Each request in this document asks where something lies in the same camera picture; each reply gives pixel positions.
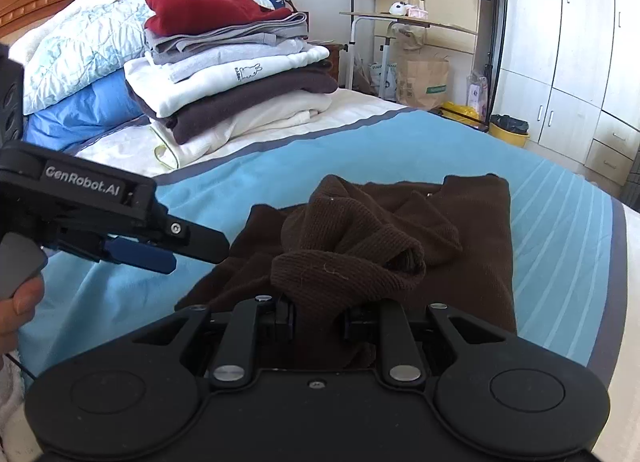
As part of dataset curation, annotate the white plastic bag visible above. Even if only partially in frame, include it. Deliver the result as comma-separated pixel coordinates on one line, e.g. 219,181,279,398
369,61,398,99

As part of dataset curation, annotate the pink and white package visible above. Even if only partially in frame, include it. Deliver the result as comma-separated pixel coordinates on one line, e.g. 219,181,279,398
466,71,491,116

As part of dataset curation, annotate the dark brown knit sweater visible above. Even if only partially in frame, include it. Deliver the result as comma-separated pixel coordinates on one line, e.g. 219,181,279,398
175,173,518,370

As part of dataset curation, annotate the person's left hand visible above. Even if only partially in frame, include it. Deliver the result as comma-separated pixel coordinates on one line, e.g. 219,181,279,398
0,276,46,358

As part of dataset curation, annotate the yellow plastic bag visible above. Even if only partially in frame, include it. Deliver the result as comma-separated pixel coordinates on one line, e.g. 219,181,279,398
440,101,483,127

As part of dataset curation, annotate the pale blue quilted pillow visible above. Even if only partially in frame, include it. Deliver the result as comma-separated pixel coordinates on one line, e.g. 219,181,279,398
22,0,156,116

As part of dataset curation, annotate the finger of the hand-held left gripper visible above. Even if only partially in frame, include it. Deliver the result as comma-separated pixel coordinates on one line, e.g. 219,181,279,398
102,237,176,274
150,217,231,264

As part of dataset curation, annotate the brown paper bag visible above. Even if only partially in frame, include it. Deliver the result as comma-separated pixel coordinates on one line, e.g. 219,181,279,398
396,55,449,110

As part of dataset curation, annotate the white-framed rolling table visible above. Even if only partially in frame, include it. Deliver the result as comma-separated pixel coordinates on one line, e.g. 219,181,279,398
340,0,478,98

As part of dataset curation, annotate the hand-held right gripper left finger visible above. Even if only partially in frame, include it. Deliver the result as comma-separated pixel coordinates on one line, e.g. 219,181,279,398
132,295,297,390

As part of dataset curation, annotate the bed with blue striped sheet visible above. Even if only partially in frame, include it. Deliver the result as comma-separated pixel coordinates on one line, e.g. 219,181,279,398
0,87,628,393

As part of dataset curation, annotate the wooden nightstand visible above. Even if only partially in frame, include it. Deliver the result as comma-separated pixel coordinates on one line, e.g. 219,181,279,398
292,10,346,88

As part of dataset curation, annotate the black cable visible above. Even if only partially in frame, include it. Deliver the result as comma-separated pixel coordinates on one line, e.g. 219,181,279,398
4,352,38,380

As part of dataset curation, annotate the yellow trash bin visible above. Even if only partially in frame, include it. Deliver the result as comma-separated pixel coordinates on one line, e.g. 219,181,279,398
487,114,530,148

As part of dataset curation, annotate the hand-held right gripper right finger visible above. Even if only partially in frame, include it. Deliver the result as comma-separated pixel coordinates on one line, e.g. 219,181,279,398
342,301,521,388

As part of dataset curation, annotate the stack of folded clothes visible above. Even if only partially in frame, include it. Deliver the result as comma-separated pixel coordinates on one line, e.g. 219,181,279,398
124,0,341,170

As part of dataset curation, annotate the white wardrobe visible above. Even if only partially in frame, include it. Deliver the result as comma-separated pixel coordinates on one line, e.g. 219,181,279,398
487,0,640,188

